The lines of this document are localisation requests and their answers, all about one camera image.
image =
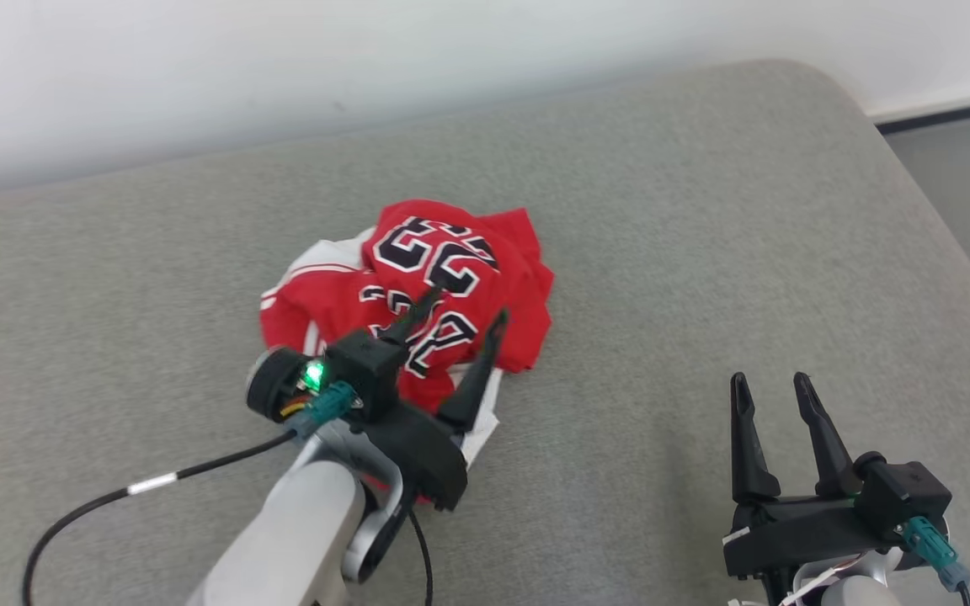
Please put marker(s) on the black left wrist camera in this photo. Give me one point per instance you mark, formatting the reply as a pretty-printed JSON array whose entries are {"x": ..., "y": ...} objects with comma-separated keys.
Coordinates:
[{"x": 367, "y": 366}]

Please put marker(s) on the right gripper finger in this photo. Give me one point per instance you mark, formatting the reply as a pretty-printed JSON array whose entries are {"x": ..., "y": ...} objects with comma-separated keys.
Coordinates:
[
  {"x": 748, "y": 454},
  {"x": 826, "y": 454}
]

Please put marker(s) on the white and black baseboard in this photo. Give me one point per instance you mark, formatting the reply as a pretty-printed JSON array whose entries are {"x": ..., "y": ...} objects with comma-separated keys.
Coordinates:
[{"x": 948, "y": 114}]

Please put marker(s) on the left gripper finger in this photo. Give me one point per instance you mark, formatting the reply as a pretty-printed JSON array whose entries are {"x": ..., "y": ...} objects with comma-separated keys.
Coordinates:
[
  {"x": 413, "y": 321},
  {"x": 475, "y": 379}
]

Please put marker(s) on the red basketball jersey number 23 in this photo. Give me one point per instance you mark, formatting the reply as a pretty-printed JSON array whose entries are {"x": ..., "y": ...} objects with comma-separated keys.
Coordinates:
[{"x": 333, "y": 303}]

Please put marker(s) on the grey fabric sofa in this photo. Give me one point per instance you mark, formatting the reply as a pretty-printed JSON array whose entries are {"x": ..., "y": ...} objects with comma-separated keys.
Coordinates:
[{"x": 704, "y": 252}]

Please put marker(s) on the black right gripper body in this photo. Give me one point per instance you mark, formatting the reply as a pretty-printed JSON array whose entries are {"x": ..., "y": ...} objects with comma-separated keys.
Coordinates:
[{"x": 805, "y": 530}]

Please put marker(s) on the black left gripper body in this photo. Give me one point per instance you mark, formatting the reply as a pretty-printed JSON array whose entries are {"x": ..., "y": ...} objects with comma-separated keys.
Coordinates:
[{"x": 430, "y": 459}]

